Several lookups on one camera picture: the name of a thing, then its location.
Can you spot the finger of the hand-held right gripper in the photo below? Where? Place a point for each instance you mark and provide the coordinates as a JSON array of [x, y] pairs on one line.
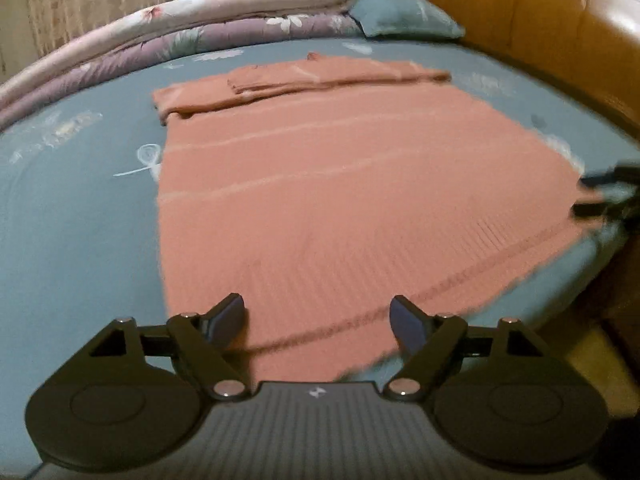
[[620, 174], [610, 208]]

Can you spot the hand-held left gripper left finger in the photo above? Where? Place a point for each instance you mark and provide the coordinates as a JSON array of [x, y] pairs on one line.
[[227, 316]]

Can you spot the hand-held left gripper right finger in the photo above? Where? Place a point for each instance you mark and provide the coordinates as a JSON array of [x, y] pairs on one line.
[[407, 324]]

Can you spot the orange striped sweater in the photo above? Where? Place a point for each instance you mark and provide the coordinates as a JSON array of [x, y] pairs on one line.
[[350, 185]]

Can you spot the bed with teal printed sheet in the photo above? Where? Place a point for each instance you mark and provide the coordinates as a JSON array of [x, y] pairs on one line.
[[80, 220]]

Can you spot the wooden bed headboard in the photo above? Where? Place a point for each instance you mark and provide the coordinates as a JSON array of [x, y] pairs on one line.
[[525, 15]]

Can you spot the teal pillow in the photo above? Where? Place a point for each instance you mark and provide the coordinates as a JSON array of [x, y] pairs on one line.
[[405, 12]]

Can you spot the purple floral quilt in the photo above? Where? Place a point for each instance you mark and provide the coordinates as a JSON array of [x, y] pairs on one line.
[[225, 35]]

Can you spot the pink floral quilt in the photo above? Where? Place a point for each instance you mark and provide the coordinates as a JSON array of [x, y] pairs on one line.
[[200, 7]]

